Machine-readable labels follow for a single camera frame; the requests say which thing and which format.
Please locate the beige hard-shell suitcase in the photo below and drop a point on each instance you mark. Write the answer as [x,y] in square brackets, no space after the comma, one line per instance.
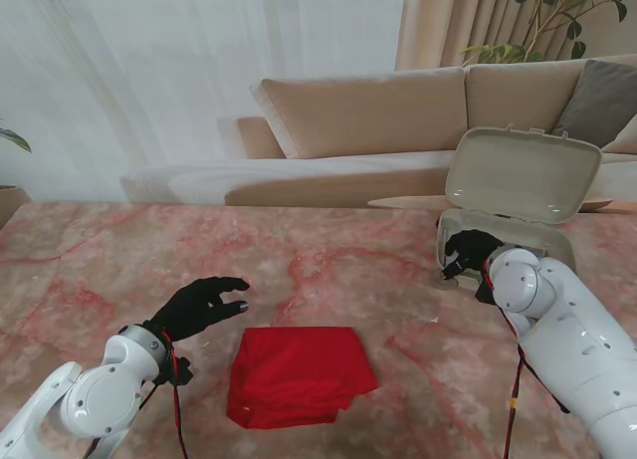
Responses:
[517,170]

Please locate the white sheer curtain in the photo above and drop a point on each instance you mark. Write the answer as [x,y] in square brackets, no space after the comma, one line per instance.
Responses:
[149,80]

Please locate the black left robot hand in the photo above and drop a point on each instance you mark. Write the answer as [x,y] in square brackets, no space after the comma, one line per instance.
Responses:
[194,307]

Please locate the tall green leafy plant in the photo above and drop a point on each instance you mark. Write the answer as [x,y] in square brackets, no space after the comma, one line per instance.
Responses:
[500,52]

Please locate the beige pleated curtain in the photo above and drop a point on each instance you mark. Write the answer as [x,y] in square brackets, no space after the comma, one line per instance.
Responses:
[448,21]

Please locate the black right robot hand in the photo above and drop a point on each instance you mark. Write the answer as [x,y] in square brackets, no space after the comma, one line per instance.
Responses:
[473,247]

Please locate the red shirt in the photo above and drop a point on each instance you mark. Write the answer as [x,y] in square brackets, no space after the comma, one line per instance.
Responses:
[298,374]

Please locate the cream cushion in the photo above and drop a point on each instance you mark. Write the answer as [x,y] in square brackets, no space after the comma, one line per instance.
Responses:
[624,141]

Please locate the potted plant with beige pot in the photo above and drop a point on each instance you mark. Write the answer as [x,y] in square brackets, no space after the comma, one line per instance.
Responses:
[10,197]

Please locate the grey-brown cushion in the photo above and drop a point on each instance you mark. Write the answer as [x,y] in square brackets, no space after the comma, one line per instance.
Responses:
[597,100]

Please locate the beige sofa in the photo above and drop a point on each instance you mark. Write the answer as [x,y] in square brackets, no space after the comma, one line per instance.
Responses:
[358,110]

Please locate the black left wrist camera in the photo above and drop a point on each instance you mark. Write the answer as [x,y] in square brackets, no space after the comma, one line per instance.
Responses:
[181,372]

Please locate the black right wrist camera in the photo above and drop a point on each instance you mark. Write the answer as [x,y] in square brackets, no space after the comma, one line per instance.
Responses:
[484,292]

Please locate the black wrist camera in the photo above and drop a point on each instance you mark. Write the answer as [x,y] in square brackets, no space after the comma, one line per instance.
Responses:
[484,292]
[181,372]

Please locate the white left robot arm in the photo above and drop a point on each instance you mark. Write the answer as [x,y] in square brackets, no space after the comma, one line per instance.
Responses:
[84,389]

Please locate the light wooden coffee table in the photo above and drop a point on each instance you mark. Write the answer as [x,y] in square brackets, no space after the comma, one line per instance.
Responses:
[413,201]

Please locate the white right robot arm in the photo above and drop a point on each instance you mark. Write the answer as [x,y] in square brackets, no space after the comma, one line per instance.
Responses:
[572,339]

